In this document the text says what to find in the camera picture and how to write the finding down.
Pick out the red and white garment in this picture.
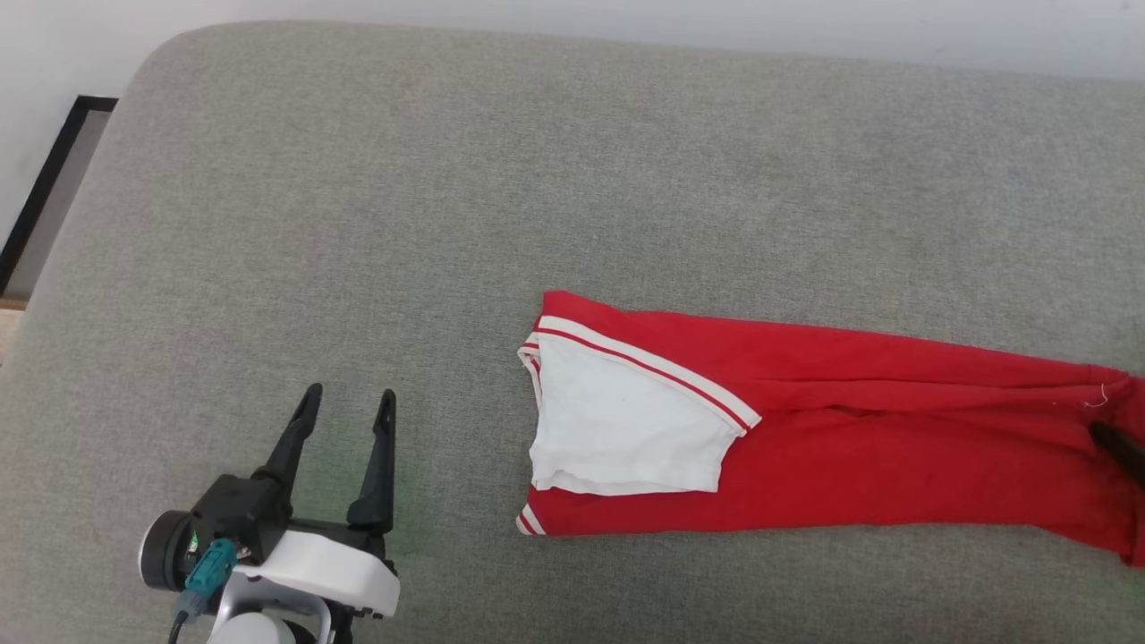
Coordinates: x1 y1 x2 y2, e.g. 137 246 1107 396
516 291 1145 567

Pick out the black skirting strip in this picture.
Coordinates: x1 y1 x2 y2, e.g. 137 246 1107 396
0 96 119 296

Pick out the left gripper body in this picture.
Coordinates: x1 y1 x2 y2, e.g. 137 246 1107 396
138 474 393 593

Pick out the teal cable connector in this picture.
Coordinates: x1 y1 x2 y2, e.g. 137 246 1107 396
174 538 239 623

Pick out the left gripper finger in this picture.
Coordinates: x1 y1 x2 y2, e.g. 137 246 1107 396
346 388 398 538
253 383 324 495

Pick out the grey fabric sofa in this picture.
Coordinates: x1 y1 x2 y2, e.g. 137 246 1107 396
0 20 1145 644

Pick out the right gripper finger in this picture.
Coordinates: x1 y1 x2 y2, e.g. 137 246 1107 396
1089 422 1145 490

